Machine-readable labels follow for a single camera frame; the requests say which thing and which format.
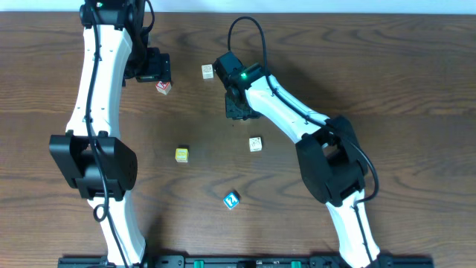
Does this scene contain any red letter A wooden block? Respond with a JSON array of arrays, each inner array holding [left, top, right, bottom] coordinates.
[[155, 81, 173, 95]]

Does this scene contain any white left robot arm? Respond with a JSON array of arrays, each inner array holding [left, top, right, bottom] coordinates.
[[49, 0, 172, 267]]

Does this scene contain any plain picture wooden block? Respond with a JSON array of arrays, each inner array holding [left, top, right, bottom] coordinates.
[[249, 137, 263, 152]]

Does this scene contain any yellow-edged picture wooden block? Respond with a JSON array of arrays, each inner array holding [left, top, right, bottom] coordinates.
[[202, 64, 214, 80]]

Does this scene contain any yellow letter B wooden block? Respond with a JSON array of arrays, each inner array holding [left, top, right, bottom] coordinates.
[[175, 148, 189, 163]]

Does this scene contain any blue number 2 wooden block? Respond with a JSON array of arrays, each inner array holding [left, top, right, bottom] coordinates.
[[223, 192, 240, 210]]

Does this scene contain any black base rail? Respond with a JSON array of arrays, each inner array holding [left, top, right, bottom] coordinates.
[[57, 255, 435, 268]]

